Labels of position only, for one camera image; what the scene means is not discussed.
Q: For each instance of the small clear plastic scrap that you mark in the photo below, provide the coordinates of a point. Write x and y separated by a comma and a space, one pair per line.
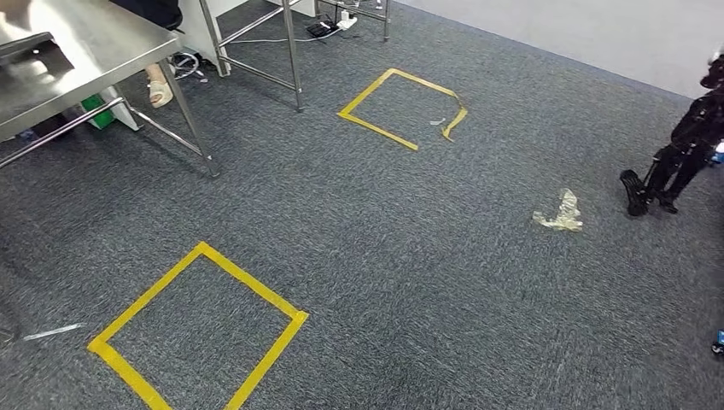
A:
437, 121

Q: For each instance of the white table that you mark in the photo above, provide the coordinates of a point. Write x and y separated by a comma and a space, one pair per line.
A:
291, 56

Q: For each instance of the white power strip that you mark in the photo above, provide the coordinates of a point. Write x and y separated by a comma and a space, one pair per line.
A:
346, 21

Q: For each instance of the crumpled clear plastic wrap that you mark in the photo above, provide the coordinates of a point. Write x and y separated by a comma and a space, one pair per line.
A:
565, 215

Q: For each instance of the chrome chair base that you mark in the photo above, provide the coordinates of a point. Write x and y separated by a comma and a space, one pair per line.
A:
186, 65

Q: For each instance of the green plastic box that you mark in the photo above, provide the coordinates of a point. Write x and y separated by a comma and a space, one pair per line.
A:
99, 113

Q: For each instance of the clear plastic strip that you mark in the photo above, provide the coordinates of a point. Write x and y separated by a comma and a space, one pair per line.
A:
54, 331

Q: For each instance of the black and silver humanoid robot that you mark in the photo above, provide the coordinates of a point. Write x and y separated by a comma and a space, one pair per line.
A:
690, 136

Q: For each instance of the small blue object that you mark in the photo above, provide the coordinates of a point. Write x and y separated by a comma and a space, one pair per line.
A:
719, 342

